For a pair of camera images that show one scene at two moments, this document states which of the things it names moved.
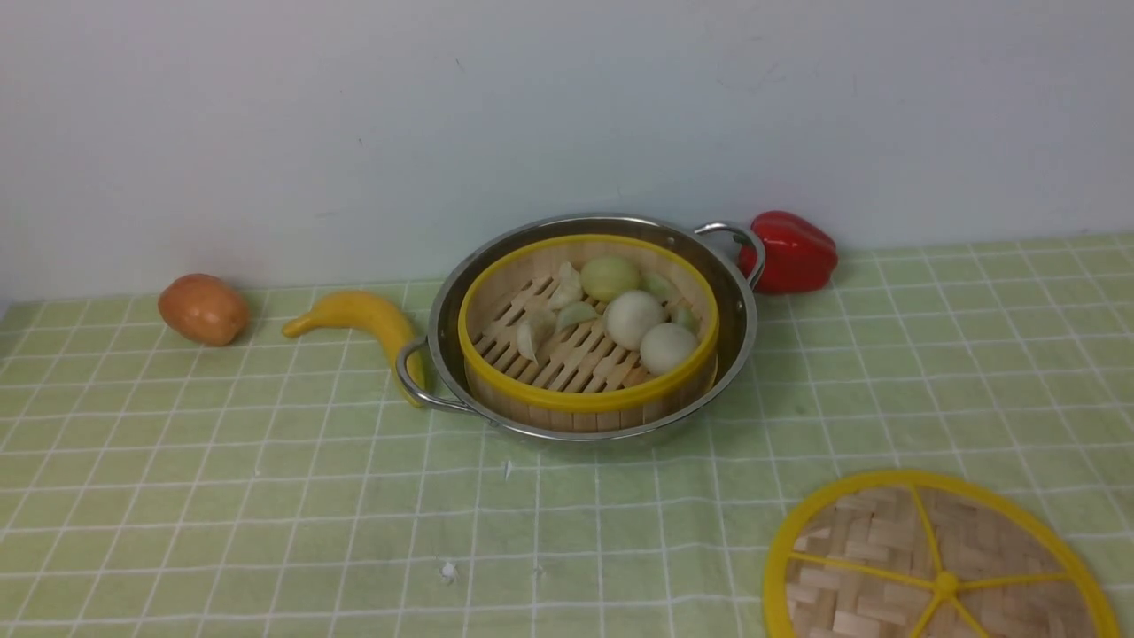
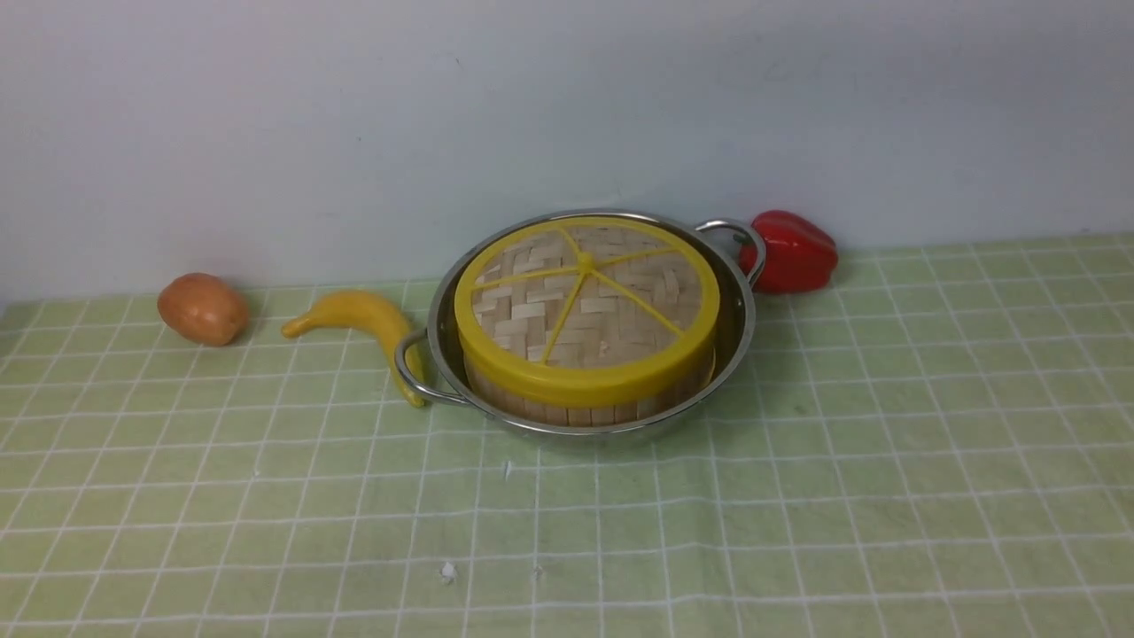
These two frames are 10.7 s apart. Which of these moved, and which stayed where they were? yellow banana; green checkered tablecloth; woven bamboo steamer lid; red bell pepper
Moved: woven bamboo steamer lid
Stayed: yellow banana; red bell pepper; green checkered tablecloth
